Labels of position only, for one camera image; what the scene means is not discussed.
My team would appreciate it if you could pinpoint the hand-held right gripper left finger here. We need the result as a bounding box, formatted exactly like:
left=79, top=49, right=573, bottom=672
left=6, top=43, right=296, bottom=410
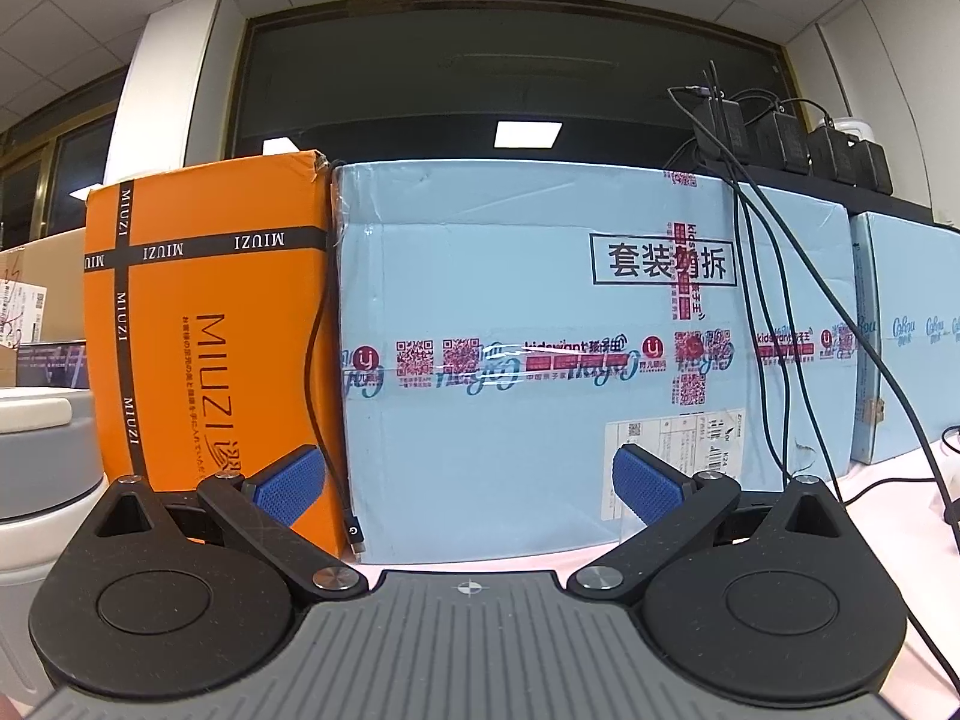
left=82, top=444, right=370, bottom=601

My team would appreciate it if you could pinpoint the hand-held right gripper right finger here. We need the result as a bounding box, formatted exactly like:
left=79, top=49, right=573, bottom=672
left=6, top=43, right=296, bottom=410
left=565, top=442, right=854, bottom=601

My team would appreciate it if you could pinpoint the grey and white container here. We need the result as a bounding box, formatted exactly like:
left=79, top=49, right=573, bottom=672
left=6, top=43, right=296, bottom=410
left=0, top=386, right=113, bottom=695

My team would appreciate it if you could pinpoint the white shipping label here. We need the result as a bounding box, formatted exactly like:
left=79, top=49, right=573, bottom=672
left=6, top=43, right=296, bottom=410
left=0, top=281, right=47, bottom=347
left=606, top=409, right=741, bottom=535

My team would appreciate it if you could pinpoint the orange box with black bands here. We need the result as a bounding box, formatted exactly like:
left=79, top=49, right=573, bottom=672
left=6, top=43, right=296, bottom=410
left=81, top=150, right=350, bottom=545

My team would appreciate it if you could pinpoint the large light blue carton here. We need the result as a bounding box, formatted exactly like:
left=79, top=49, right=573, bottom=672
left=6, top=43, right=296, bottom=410
left=330, top=160, right=857, bottom=563

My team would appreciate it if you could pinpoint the black smartphone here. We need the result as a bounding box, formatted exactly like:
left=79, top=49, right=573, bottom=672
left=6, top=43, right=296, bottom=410
left=16, top=341, right=91, bottom=389

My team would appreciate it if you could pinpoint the brown cardboard box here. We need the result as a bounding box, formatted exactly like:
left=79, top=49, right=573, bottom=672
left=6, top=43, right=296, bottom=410
left=0, top=226, right=89, bottom=391

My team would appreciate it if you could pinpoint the black power adapter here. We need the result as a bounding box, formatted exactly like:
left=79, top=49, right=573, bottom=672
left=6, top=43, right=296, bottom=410
left=691, top=96, right=749, bottom=164
left=855, top=139, right=895, bottom=196
left=752, top=109, right=809, bottom=171
left=808, top=126, right=861, bottom=182

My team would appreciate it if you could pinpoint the gold framed glass door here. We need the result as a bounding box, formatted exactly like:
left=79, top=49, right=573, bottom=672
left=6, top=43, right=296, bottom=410
left=0, top=66, right=130, bottom=250

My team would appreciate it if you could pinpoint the dark glass window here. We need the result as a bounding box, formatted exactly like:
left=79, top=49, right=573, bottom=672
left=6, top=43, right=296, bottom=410
left=229, top=7, right=797, bottom=167

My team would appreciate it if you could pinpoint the black usb cable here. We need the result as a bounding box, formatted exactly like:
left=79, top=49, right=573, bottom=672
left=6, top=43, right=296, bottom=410
left=306, top=163, right=370, bottom=561

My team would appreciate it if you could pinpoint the black power cable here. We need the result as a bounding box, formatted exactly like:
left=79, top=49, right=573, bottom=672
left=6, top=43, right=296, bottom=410
left=729, top=165, right=792, bottom=487
left=746, top=165, right=960, bottom=518
left=739, top=169, right=845, bottom=500

